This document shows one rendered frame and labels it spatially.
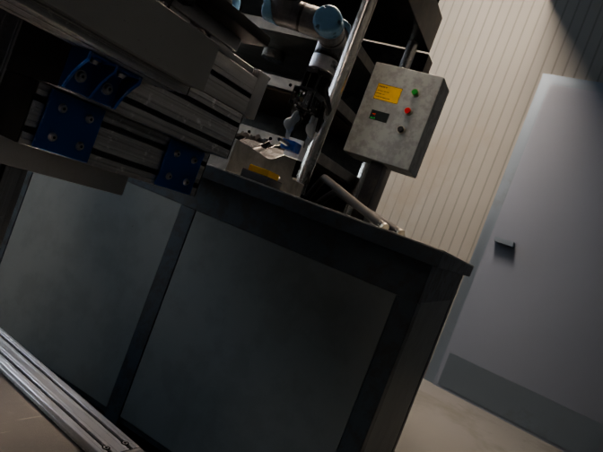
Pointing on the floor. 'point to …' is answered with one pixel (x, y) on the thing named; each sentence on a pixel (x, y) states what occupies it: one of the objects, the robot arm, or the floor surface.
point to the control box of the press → (394, 125)
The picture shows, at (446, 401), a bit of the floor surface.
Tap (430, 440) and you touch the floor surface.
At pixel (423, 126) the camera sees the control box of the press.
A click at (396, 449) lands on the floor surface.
